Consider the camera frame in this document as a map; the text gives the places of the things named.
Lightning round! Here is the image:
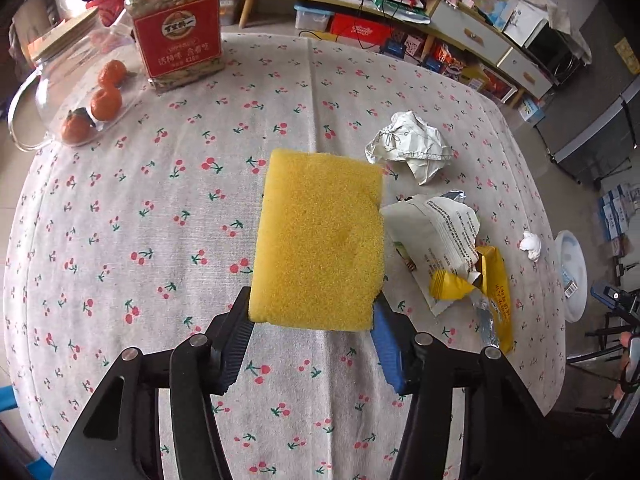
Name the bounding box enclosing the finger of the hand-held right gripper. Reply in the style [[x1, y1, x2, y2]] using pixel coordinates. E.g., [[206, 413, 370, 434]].
[[590, 280, 640, 317], [584, 310, 626, 353]]

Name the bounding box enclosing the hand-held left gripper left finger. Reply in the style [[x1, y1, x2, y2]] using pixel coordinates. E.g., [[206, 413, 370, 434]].
[[52, 286, 254, 480]]

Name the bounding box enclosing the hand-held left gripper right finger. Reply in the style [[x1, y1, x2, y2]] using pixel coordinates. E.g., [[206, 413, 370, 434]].
[[371, 296, 568, 480]]

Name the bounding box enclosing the white patterned plastic bin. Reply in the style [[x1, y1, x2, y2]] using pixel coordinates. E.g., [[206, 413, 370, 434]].
[[554, 230, 588, 323]]

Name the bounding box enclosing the yellow snack packet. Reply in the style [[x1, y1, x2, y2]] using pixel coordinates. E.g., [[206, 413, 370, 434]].
[[472, 246, 515, 356], [429, 269, 478, 302]]

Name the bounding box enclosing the white tissue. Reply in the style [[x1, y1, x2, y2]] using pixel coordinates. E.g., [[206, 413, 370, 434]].
[[518, 231, 543, 261]]

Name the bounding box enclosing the white printed snack packet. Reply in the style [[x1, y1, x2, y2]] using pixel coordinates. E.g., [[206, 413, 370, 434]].
[[380, 195, 482, 317]]

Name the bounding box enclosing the yellow sponge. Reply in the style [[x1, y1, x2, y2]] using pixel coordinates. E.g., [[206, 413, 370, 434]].
[[248, 148, 387, 333]]

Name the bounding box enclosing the white foil wrapper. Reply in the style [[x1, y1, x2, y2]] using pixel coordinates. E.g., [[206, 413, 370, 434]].
[[365, 111, 455, 186]]

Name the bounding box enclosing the stack of blue white boxes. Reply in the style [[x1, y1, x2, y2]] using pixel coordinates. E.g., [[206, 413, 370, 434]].
[[597, 182, 633, 256]]

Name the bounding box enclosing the cherry print tablecloth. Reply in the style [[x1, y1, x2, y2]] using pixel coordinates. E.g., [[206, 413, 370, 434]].
[[2, 32, 566, 480]]

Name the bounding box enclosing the blue white carton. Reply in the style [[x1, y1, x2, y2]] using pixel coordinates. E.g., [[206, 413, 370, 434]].
[[517, 97, 547, 126]]

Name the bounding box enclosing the white cabinet drawer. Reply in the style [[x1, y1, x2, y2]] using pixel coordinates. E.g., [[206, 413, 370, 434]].
[[432, 5, 506, 66], [497, 47, 553, 98]]

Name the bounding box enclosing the red white storage box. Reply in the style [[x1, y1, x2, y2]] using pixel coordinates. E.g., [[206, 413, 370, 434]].
[[470, 62, 518, 103]]

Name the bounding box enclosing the tangerine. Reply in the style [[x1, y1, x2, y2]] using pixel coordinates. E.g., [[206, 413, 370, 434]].
[[97, 59, 126, 88], [90, 86, 123, 122], [61, 108, 97, 143]]

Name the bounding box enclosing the lion print cardboard box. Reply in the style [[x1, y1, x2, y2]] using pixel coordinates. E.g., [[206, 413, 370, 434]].
[[427, 42, 473, 81]]

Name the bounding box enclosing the white crumpled cloth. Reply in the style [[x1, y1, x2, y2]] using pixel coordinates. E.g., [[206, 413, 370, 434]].
[[530, 0, 593, 63]]

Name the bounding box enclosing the white paper bag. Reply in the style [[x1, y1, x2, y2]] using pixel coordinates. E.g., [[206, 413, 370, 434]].
[[502, 0, 548, 46]]

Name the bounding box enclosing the small patterned gift box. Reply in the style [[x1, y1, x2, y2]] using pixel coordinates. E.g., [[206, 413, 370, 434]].
[[395, 32, 426, 58]]

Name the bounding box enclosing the wooden white tv cabinet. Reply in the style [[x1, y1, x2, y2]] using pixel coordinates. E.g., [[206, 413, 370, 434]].
[[220, 0, 566, 106]]

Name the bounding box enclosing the red label plastic jar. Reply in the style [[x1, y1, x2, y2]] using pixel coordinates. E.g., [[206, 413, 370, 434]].
[[124, 0, 225, 92]]

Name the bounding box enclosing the red gift box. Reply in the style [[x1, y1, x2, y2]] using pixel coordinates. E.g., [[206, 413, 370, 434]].
[[330, 14, 391, 51]]

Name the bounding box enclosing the blue lid storage box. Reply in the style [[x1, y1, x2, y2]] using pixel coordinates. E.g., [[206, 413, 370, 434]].
[[294, 4, 333, 31]]

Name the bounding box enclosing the green white plastic bag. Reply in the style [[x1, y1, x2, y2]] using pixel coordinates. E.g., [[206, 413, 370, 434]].
[[372, 0, 433, 26]]

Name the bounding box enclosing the glass jar with wire handle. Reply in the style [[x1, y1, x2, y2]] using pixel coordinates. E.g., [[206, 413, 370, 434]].
[[7, 7, 136, 151]]

